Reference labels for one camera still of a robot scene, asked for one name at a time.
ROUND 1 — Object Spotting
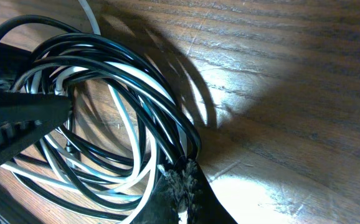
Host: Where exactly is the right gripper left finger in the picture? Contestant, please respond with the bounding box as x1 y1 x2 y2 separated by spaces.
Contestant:
0 91 72 165

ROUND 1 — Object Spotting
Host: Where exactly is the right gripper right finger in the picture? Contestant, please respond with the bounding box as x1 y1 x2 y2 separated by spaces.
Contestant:
131 159 237 224

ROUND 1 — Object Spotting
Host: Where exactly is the black usb cable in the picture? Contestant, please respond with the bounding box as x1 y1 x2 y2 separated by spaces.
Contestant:
0 14 202 222

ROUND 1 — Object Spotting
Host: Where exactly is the white usb cable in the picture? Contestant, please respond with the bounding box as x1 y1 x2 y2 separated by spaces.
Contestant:
0 0 211 224

